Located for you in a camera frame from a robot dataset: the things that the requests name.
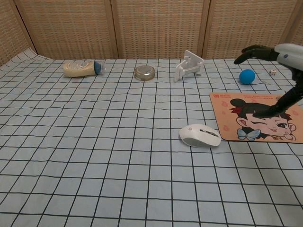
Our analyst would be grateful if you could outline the blue ball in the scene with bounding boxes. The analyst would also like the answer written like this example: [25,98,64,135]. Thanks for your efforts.
[239,69,256,85]

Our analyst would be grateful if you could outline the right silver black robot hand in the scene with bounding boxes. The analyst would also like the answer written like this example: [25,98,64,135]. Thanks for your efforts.
[233,43,303,119]

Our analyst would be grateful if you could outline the white wireless computer mouse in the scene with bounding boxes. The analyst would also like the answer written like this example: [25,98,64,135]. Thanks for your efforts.
[178,123,222,148]

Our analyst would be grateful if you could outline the white plastic hinged bracket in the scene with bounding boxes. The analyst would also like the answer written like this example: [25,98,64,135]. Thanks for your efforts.
[174,50,204,83]

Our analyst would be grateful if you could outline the blue checked tablecloth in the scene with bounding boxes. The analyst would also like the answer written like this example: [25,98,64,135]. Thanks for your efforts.
[0,46,303,227]

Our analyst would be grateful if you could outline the woven bamboo folding screen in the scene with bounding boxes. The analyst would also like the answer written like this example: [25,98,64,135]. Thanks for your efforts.
[0,0,303,67]

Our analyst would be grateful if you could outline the cartoon girl mouse pad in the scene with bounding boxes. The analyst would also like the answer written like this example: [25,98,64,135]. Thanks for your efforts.
[209,92,303,144]

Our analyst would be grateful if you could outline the round metal tin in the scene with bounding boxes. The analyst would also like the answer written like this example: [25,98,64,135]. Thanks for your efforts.
[134,65,156,82]

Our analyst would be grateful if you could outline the cream bottle with blue cap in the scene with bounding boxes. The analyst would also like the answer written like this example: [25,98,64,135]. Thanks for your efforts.
[62,60,107,78]

